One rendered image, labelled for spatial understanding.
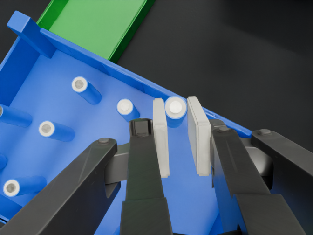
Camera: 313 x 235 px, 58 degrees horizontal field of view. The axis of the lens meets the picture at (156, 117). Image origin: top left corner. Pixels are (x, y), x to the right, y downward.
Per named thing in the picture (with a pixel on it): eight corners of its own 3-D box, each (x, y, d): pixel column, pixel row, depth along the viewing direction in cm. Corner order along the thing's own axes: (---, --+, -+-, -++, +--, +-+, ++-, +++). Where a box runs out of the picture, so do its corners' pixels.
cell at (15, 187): (49, 179, 34) (23, 183, 28) (42, 193, 34) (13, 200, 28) (37, 172, 35) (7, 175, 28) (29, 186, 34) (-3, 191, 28)
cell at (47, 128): (77, 131, 35) (57, 124, 29) (70, 144, 35) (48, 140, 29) (64, 124, 35) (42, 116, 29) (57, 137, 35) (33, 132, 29)
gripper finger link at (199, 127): (196, 124, 14) (211, 123, 14) (186, 96, 21) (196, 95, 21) (197, 177, 15) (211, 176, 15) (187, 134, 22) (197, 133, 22)
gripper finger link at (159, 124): (169, 178, 15) (155, 179, 15) (165, 134, 22) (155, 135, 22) (166, 125, 14) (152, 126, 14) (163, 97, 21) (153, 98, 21)
